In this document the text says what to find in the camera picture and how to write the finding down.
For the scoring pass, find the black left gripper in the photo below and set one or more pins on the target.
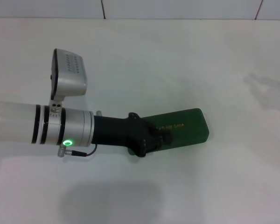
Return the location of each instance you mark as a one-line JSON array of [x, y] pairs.
[[121, 135]]

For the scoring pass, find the green glasses case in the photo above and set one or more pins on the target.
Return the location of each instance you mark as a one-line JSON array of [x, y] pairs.
[[189, 130]]

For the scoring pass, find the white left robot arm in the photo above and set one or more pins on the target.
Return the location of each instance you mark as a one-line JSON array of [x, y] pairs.
[[25, 126]]

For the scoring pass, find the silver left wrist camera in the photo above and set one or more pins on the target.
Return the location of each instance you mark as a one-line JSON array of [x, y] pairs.
[[70, 74]]

